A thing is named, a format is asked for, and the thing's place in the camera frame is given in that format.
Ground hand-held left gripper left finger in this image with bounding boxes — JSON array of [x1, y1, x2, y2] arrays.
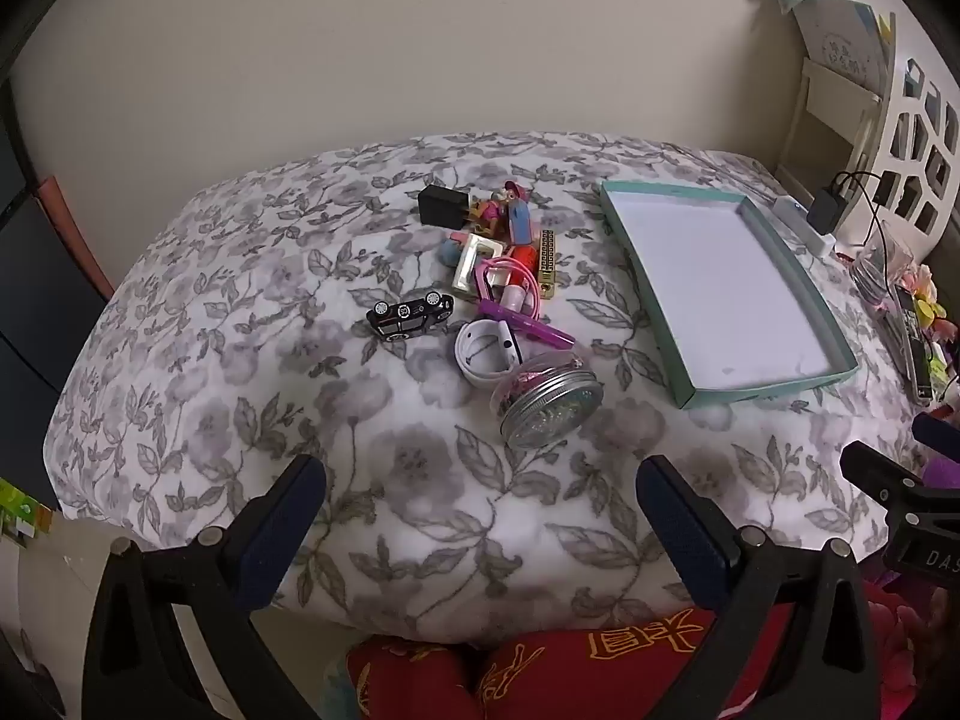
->
[[81, 454, 331, 720]]

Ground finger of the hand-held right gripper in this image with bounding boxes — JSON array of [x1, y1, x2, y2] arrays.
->
[[911, 412, 960, 460], [840, 441, 927, 507]]

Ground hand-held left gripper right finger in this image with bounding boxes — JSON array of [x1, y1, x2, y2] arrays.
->
[[636, 454, 878, 720]]

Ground glass jar with metal lid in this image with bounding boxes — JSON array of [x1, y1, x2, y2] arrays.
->
[[489, 361, 605, 452]]

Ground white wristband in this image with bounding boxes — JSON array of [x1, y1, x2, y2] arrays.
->
[[454, 317, 526, 391]]

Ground teal cardboard tray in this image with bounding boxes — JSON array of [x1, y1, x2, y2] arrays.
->
[[598, 180, 861, 410]]

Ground black toy car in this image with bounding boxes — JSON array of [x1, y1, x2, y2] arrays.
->
[[365, 290, 455, 342]]

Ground purple plastic stick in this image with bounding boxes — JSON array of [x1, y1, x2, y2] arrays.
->
[[480, 298, 577, 350]]

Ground pink wristband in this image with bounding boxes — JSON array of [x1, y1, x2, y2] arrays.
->
[[474, 255, 545, 320]]

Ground cream plastic frame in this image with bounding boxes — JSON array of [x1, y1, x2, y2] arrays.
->
[[450, 234, 505, 295]]

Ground black power adapter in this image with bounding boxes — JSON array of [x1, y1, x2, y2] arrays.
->
[[417, 184, 472, 230]]

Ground pink orange toy figure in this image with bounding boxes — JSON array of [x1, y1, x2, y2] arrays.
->
[[469, 180, 530, 239]]

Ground black remote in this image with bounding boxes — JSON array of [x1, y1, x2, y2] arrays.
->
[[892, 285, 938, 402]]

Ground artificial flowers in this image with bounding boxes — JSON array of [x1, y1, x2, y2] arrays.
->
[[904, 266, 960, 346]]

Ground floral grey white blanket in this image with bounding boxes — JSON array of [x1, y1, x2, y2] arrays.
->
[[46, 131, 953, 650]]

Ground clear glass jar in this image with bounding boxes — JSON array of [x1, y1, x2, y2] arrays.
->
[[855, 240, 916, 310]]

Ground red printed cloth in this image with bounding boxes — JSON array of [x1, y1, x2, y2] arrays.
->
[[345, 606, 796, 720]]

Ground black charger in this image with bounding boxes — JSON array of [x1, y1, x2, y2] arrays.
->
[[806, 187, 848, 233]]

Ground white power strip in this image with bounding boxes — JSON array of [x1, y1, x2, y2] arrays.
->
[[776, 195, 837, 256]]

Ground green box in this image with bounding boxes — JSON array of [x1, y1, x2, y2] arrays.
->
[[0, 476, 55, 545]]

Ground beige studded brick plate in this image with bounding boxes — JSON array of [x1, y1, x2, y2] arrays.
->
[[534, 229, 560, 299]]

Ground orange tube with white label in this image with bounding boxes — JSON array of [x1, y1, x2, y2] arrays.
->
[[501, 241, 538, 310]]

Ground white cutout panel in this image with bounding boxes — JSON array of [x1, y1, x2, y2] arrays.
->
[[836, 56, 960, 248]]

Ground dark blue cabinet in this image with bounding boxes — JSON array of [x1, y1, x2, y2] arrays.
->
[[0, 82, 113, 511]]

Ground white wooden rack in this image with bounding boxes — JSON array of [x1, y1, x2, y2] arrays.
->
[[776, 56, 882, 203]]

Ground reddish brown board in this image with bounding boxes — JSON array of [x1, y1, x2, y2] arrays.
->
[[34, 176, 117, 301]]

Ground white paper calendar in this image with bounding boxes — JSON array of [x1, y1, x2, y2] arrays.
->
[[791, 0, 897, 91]]

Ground black cable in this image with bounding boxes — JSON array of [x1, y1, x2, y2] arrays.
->
[[832, 169, 938, 361]]

